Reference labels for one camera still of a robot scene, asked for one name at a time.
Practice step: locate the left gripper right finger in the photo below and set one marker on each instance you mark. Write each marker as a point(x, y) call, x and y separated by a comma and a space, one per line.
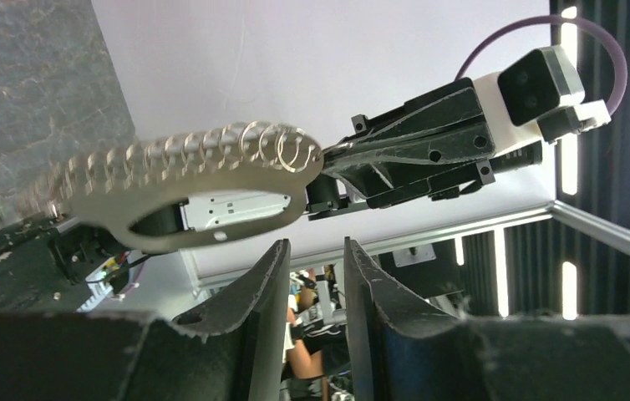
point(401, 347)

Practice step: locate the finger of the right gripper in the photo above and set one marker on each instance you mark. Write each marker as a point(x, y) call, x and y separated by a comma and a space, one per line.
point(375, 154)
point(453, 106)

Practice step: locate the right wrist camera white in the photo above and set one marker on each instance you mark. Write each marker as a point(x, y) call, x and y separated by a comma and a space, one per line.
point(540, 97)

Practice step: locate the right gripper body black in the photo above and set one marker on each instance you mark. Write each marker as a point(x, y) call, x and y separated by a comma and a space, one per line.
point(391, 184)

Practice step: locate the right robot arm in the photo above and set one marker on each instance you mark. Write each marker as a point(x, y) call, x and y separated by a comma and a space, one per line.
point(244, 206)

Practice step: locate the black base frame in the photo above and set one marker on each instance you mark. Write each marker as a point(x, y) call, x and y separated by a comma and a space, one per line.
point(44, 263)

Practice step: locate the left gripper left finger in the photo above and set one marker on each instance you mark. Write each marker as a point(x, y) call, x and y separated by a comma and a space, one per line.
point(240, 334)

